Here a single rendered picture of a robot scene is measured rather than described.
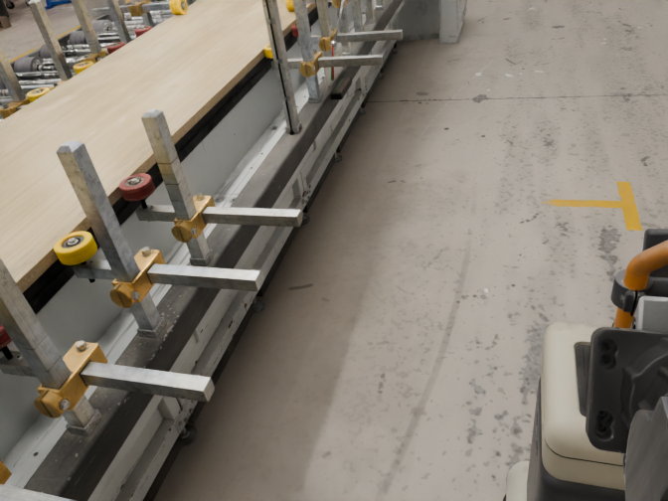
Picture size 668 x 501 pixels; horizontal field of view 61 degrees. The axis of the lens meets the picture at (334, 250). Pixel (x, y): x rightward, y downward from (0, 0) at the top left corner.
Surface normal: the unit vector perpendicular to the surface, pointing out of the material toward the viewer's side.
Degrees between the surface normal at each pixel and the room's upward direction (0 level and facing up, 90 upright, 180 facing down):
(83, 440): 0
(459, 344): 0
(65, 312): 90
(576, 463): 90
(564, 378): 9
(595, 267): 0
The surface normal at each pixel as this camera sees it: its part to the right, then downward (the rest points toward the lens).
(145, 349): -0.14, -0.79
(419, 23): -0.26, 0.61
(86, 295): 0.95, 0.05
